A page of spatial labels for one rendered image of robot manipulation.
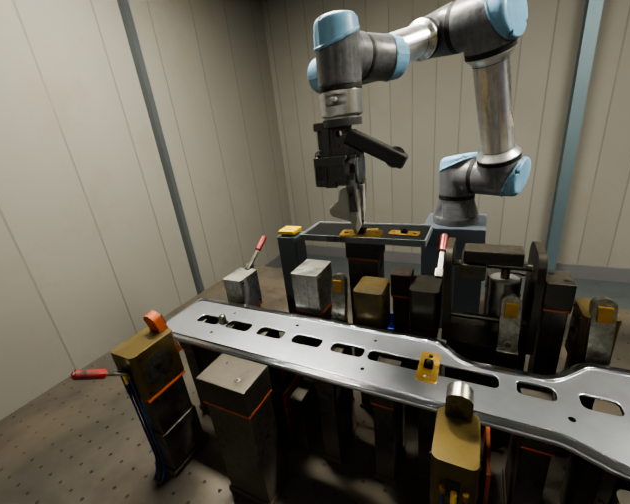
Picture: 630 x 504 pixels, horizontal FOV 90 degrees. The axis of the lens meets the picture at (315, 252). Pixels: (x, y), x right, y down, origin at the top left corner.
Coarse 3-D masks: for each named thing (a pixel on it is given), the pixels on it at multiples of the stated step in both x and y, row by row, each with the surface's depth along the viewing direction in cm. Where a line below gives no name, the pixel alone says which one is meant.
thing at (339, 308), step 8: (336, 280) 81; (344, 280) 80; (336, 288) 81; (344, 288) 81; (336, 296) 82; (344, 296) 81; (336, 304) 82; (344, 304) 81; (336, 312) 83; (344, 312) 82; (344, 320) 82
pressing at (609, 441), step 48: (192, 336) 81; (240, 336) 79; (288, 336) 77; (336, 336) 75; (384, 336) 73; (336, 384) 62; (384, 384) 60; (432, 384) 58; (528, 384) 57; (576, 384) 55; (624, 384) 54; (528, 432) 48; (576, 432) 47; (624, 432) 46
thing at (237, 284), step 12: (228, 276) 100; (240, 276) 99; (252, 276) 101; (228, 288) 98; (240, 288) 96; (252, 288) 101; (228, 300) 101; (240, 300) 98; (252, 300) 101; (240, 324) 104
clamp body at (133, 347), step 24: (144, 336) 73; (168, 336) 73; (120, 360) 68; (144, 360) 68; (168, 360) 74; (144, 384) 69; (168, 384) 74; (144, 408) 74; (168, 408) 75; (192, 408) 82; (168, 432) 75; (192, 432) 82; (168, 456) 77; (192, 456) 82
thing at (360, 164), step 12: (336, 120) 54; (348, 120) 54; (360, 120) 55; (324, 132) 57; (336, 132) 59; (324, 144) 58; (336, 144) 58; (348, 144) 58; (324, 156) 59; (336, 156) 57; (348, 156) 57; (360, 156) 58; (324, 168) 58; (336, 168) 58; (348, 168) 56; (360, 168) 58; (324, 180) 59; (336, 180) 58; (360, 180) 58
